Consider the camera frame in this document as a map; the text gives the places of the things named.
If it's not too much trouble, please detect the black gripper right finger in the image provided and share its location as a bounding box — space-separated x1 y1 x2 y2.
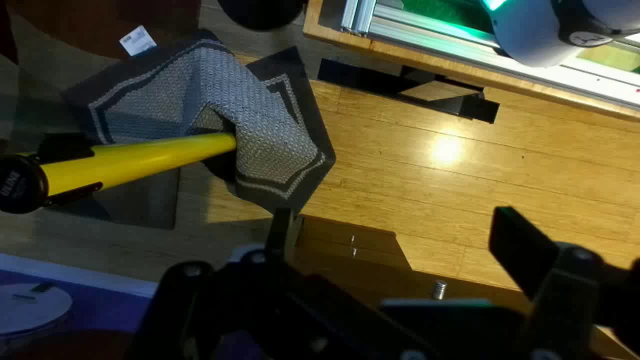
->
487 204 564 299

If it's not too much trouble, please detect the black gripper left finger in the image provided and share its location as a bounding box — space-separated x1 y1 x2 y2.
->
265 205 304 263

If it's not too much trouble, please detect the dark wooden drawer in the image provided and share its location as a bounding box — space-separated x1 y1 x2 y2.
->
293 213 537 321

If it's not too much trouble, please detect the gray patterned woven cloth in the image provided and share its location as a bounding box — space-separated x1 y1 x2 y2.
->
63 27 338 216

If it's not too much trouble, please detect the purple floor mat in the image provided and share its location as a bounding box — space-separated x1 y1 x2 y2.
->
0 252 159 351

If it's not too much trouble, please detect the white framed glass panel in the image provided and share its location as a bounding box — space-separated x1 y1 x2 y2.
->
303 0 640 121

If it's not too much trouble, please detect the dark round object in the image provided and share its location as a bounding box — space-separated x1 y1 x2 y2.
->
216 0 310 31

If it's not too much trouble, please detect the white cloth tag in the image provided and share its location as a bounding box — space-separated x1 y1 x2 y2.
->
118 23 160 58

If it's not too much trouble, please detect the white round disc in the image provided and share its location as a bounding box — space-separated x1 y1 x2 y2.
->
0 280 75 338

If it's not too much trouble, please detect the yellow broom handle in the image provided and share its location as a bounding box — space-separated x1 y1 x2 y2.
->
39 130 241 199

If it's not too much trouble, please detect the black handle end cap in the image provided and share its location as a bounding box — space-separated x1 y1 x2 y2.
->
0 154 50 216

